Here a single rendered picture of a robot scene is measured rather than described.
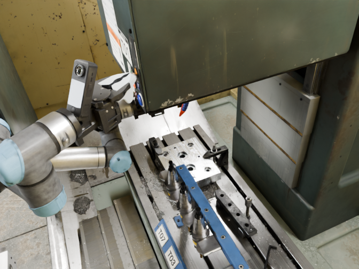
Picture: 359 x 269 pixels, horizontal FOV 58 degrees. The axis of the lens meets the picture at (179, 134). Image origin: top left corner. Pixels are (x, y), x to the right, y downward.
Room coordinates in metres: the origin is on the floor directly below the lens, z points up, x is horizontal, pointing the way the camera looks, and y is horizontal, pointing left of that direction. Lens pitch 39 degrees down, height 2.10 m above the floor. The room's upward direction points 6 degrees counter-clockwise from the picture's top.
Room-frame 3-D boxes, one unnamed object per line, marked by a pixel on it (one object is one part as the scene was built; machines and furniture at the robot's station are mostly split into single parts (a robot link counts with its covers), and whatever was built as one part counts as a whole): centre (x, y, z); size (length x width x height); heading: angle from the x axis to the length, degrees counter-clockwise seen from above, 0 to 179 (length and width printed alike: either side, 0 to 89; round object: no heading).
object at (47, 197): (0.47, 0.31, 1.61); 0.11 x 0.08 x 0.11; 52
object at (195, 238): (0.59, -0.03, 1.21); 0.06 x 0.06 x 0.03
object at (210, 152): (1.17, -0.17, 0.97); 0.13 x 0.03 x 0.15; 109
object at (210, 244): (0.54, -0.05, 1.21); 0.07 x 0.05 x 0.01; 109
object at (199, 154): (1.14, -0.02, 0.97); 0.29 x 0.23 x 0.05; 19
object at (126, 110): (0.97, 0.18, 1.45); 0.08 x 0.05 x 0.08; 19
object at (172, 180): (0.80, 0.04, 1.26); 0.04 x 0.04 x 0.07
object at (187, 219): (0.64, -0.02, 1.21); 0.07 x 0.05 x 0.01; 109
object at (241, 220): (0.84, -0.20, 0.93); 0.26 x 0.05 x 0.06; 24
